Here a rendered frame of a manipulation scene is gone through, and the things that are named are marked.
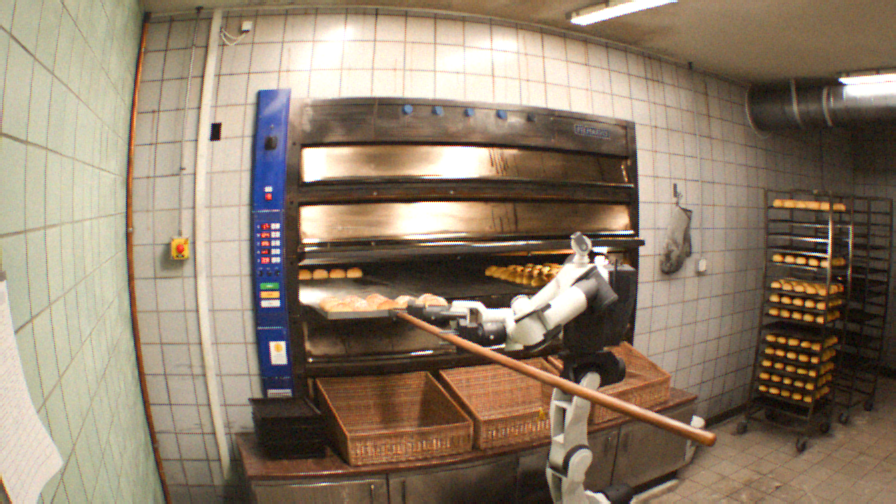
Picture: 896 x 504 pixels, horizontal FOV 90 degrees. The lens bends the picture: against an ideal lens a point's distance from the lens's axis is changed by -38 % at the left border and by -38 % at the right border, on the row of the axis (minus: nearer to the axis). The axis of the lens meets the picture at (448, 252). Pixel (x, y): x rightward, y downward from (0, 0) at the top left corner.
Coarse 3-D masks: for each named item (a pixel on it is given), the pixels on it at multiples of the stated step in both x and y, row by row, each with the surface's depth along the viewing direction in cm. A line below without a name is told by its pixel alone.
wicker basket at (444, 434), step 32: (320, 384) 284; (352, 384) 295; (384, 384) 301; (416, 384) 307; (352, 416) 292; (384, 416) 298; (416, 416) 304; (448, 416) 291; (352, 448) 269; (384, 448) 271; (416, 448) 261; (448, 448) 267
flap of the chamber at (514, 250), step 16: (304, 256) 275; (320, 256) 275; (336, 256) 278; (352, 256) 280; (368, 256) 283; (384, 256) 287; (400, 256) 293; (416, 256) 298; (432, 256) 303; (448, 256) 309; (464, 256) 315; (480, 256) 322; (496, 256) 328
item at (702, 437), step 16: (416, 320) 251; (448, 336) 226; (480, 352) 205; (512, 368) 188; (528, 368) 182; (560, 384) 166; (576, 384) 162; (592, 400) 153; (608, 400) 147; (640, 416) 135; (656, 416) 131; (672, 432) 124; (688, 432) 119; (704, 432) 116
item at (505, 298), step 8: (472, 296) 325; (480, 296) 325; (488, 296) 324; (496, 296) 325; (504, 296) 327; (512, 296) 329; (304, 304) 293; (488, 304) 324; (304, 312) 288; (312, 312) 290
